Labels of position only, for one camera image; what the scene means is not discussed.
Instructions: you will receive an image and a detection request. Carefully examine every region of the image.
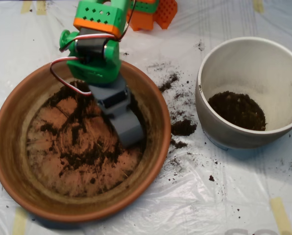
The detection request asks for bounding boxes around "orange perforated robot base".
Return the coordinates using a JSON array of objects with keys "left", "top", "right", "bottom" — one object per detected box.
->
[{"left": 126, "top": 0, "right": 178, "bottom": 31}]

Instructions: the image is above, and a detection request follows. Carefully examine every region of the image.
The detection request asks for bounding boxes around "elongated spilled soil clump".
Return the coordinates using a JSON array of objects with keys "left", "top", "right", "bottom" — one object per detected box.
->
[{"left": 159, "top": 73, "right": 180, "bottom": 93}]

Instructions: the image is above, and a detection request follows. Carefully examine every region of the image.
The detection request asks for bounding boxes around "large spilled soil clump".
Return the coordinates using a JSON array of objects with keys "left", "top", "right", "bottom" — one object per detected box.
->
[{"left": 170, "top": 119, "right": 197, "bottom": 137}]

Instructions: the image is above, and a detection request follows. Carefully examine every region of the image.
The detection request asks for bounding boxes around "terracotta clay bowl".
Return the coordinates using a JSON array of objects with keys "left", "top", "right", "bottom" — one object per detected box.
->
[{"left": 0, "top": 54, "right": 171, "bottom": 223}]

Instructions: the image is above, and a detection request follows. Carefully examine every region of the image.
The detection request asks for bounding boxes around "dark soil heap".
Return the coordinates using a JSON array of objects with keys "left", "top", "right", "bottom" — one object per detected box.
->
[{"left": 207, "top": 92, "right": 266, "bottom": 132}]

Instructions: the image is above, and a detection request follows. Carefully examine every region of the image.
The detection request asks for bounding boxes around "red white servo cable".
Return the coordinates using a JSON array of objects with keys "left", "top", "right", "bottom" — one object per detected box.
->
[
  {"left": 49, "top": 56, "right": 93, "bottom": 96},
  {"left": 59, "top": 0, "right": 137, "bottom": 52}
]

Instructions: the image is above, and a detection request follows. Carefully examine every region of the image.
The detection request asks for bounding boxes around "flat spilled soil clump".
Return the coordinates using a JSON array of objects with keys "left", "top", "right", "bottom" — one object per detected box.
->
[{"left": 170, "top": 138, "right": 189, "bottom": 149}]

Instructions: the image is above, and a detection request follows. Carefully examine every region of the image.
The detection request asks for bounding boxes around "clear plastic cover sheet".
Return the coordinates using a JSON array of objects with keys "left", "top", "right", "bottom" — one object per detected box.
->
[{"left": 0, "top": 0, "right": 292, "bottom": 235}]

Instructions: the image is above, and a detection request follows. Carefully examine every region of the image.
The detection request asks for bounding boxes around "white ceramic pot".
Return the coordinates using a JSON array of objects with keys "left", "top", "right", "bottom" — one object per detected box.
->
[{"left": 195, "top": 36, "right": 292, "bottom": 150}]

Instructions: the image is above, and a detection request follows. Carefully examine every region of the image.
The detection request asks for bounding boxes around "dark soil pile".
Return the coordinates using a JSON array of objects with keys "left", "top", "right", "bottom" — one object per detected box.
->
[{"left": 39, "top": 80, "right": 146, "bottom": 178}]

